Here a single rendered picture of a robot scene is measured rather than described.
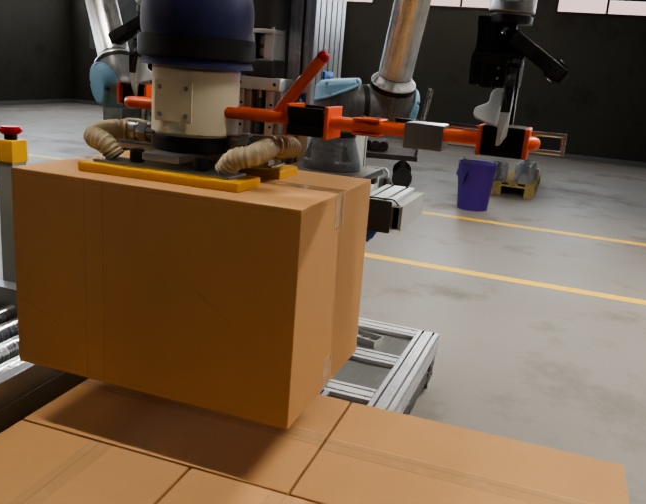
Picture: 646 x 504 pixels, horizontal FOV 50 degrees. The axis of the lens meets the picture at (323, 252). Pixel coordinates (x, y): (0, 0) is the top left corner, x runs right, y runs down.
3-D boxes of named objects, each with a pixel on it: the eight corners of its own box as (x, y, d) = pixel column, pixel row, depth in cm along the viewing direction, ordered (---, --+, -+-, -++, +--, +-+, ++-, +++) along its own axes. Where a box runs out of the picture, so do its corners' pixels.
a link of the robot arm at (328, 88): (307, 126, 184) (311, 73, 181) (356, 129, 187) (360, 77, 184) (316, 131, 173) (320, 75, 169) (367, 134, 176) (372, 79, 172)
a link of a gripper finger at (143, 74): (146, 94, 162) (154, 56, 162) (124, 91, 163) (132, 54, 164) (153, 98, 165) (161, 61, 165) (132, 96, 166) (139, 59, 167)
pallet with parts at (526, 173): (538, 199, 775) (543, 168, 766) (458, 189, 800) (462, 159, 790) (539, 184, 891) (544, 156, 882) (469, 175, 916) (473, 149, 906)
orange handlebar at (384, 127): (74, 105, 143) (74, 87, 142) (156, 102, 171) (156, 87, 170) (537, 156, 114) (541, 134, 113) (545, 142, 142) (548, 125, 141)
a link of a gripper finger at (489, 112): (469, 142, 116) (479, 90, 117) (504, 147, 115) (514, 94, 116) (467, 136, 114) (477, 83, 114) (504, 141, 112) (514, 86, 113)
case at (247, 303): (18, 360, 142) (9, 166, 131) (134, 304, 178) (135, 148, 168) (287, 430, 123) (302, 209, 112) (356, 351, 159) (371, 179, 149)
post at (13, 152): (8, 428, 240) (-7, 138, 213) (22, 419, 246) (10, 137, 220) (24, 433, 238) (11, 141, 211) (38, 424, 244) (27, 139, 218)
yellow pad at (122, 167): (77, 171, 132) (76, 145, 131) (109, 165, 142) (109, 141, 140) (237, 194, 122) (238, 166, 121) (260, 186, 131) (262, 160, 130)
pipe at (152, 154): (83, 151, 133) (83, 121, 132) (156, 141, 156) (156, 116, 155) (243, 173, 123) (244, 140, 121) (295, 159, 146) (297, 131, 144)
